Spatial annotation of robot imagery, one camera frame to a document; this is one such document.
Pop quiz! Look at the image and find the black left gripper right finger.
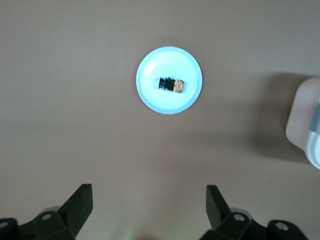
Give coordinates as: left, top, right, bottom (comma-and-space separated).
199, 184, 312, 240

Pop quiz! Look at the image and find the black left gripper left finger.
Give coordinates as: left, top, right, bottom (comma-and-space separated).
0, 183, 94, 240

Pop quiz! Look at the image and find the orange and black switch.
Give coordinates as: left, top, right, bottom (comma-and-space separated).
158, 76, 186, 94

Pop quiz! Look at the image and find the white lunch box with lid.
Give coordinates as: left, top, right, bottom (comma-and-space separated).
285, 76, 320, 169

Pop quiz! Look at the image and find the light blue round plate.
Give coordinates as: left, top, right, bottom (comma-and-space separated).
135, 46, 204, 115

